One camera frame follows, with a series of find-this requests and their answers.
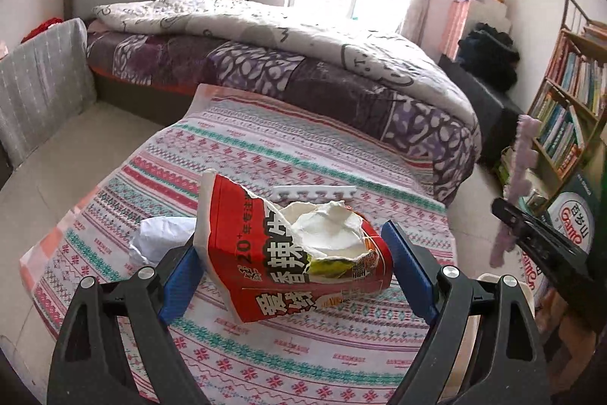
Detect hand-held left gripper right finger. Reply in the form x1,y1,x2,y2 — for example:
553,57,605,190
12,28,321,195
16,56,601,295
381,220,553,405

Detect purple patterned blanket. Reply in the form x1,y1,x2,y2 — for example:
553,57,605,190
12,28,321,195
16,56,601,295
85,30,482,206

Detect white paper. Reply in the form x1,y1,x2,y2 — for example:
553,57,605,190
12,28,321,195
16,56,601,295
128,216,197,267

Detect stack of books on floor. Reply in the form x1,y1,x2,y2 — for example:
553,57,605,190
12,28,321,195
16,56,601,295
495,146,548,213

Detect red cloth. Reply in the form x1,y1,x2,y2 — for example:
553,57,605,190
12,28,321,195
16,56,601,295
21,17,63,44

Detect torn red snack carton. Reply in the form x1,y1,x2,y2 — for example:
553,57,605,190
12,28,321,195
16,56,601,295
196,169,394,324

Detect wooden bookshelf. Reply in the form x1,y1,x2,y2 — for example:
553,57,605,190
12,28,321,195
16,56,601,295
526,0,607,197

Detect rows of books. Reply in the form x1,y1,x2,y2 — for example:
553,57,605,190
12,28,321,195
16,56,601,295
533,23,607,178

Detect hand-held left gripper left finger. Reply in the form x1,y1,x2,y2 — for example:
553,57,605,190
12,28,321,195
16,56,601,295
46,235,209,405

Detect pink foam strip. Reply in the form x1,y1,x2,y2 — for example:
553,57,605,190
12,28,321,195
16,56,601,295
490,115,539,269

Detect grey checked folded mattress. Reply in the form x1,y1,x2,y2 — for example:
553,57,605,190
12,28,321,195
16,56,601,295
0,17,98,169

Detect pile of black clothes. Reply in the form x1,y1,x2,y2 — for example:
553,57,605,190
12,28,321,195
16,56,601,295
458,22,520,90

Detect striped patterned cloth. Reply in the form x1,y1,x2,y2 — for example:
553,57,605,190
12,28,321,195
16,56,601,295
19,83,458,405

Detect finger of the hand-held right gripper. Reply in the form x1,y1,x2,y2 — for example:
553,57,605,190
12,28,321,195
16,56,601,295
491,197,593,274

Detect pink box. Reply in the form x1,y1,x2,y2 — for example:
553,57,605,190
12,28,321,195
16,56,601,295
442,0,475,59

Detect blue box with red label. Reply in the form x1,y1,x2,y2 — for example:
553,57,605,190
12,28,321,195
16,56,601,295
519,175,607,301

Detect black bench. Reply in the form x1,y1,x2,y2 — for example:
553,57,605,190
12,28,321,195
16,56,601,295
439,54,525,166

